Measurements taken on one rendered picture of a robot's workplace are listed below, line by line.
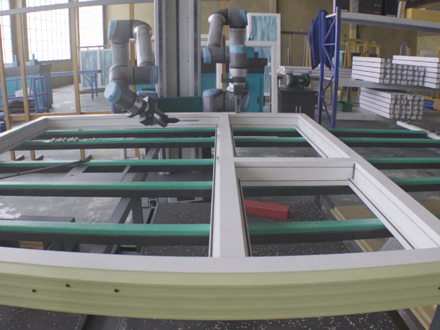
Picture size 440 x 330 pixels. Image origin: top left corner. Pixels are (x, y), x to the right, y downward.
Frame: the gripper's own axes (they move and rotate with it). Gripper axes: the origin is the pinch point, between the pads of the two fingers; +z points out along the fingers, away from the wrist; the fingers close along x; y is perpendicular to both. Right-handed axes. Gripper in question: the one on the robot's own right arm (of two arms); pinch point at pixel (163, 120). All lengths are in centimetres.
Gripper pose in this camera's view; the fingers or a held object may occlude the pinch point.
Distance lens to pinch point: 177.5
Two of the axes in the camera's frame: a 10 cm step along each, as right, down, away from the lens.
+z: 6.0, 3.2, 7.3
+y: 8.0, -2.4, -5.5
